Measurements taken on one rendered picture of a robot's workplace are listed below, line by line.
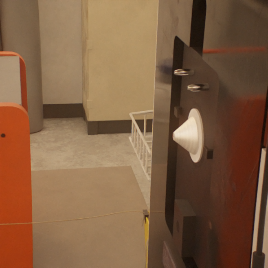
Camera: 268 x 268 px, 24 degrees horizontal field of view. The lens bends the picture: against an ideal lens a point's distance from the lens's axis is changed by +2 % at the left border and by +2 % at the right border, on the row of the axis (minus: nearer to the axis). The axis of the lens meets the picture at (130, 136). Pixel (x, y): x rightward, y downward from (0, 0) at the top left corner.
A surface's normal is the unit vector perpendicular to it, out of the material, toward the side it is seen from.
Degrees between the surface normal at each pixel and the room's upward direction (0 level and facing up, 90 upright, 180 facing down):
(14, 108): 90
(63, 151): 0
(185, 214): 0
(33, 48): 90
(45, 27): 90
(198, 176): 90
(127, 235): 0
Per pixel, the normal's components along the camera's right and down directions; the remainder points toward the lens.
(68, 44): 0.17, 0.37
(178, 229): -0.99, 0.04
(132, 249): 0.03, -0.93
